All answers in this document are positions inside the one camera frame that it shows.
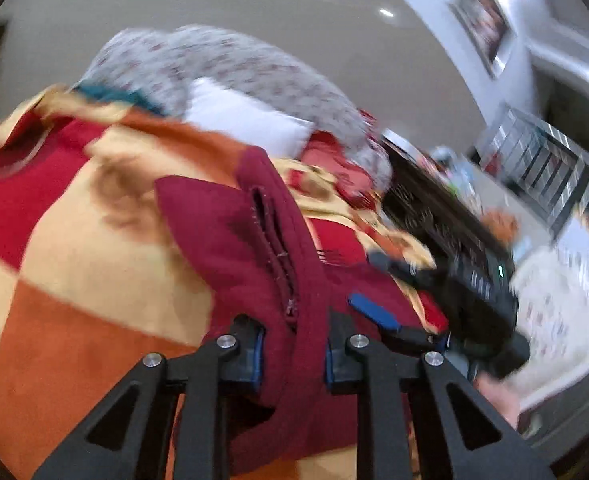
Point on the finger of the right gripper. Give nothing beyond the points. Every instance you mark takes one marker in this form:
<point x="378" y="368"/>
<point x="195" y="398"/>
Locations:
<point x="394" y="335"/>

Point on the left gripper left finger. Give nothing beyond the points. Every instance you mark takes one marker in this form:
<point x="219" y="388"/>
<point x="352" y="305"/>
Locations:
<point x="166" y="418"/>

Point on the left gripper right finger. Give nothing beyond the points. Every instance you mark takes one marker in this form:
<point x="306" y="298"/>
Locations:
<point x="418" y="411"/>

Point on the maroon garment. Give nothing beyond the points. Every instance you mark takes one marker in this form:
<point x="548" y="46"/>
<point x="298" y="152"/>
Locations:
<point x="268" y="251"/>

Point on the right hand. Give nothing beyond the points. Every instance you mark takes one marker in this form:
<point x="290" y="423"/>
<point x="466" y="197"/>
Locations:
<point x="503" y="399"/>

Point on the orange plastic bag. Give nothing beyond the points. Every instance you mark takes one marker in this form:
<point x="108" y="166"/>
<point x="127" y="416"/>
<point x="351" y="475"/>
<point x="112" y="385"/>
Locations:
<point x="502" y="224"/>

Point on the dark carved wooden cabinet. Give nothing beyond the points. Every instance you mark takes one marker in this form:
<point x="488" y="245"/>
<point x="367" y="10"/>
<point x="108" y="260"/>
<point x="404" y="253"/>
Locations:
<point x="423" y="207"/>

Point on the white ornate chair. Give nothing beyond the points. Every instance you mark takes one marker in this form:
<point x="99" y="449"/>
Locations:
<point x="552" y="287"/>

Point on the metal stair railing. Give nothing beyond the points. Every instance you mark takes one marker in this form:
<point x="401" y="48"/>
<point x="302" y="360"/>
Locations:
<point x="547" y="170"/>

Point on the orange red patterned blanket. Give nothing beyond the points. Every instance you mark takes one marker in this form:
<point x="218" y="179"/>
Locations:
<point x="90" y="277"/>

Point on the red pillow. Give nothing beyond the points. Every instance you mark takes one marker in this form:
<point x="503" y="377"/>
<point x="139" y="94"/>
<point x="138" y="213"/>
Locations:
<point x="352" y="182"/>

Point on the white pillow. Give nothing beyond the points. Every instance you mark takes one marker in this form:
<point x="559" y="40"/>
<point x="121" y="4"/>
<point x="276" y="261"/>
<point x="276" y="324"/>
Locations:
<point x="245" y="119"/>

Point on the teal cloth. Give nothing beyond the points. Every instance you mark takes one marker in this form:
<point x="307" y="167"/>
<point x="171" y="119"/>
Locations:
<point x="104" y="94"/>

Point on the floral quilt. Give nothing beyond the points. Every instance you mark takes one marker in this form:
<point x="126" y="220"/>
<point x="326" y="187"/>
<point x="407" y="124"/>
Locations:
<point x="160" y="65"/>

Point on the framed wall picture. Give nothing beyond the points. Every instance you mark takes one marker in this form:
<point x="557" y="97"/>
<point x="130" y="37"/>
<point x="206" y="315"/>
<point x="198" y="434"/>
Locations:
<point x="489" y="30"/>

